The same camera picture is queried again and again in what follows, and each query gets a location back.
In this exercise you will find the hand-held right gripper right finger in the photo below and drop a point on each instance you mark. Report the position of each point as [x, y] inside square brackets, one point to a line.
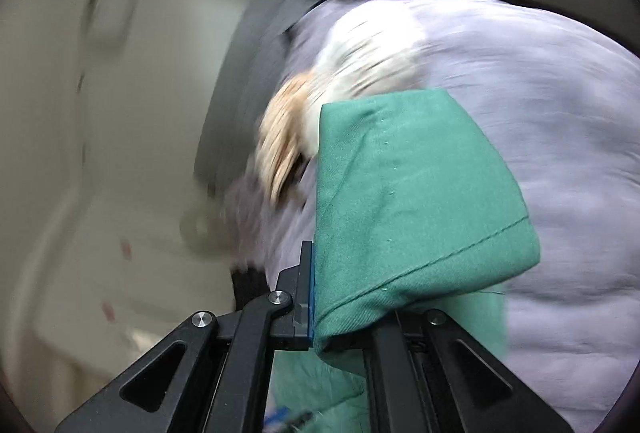
[395, 363]

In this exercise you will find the green garment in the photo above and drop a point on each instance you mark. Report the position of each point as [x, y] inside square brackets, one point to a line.
[410, 193]

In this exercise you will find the person's left hand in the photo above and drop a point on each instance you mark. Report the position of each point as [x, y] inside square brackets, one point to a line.
[285, 138]

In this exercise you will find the grey embossed plush blanket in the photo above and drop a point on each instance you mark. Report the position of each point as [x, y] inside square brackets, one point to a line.
[550, 123]

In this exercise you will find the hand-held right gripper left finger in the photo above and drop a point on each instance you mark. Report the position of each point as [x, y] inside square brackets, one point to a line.
[309, 298]

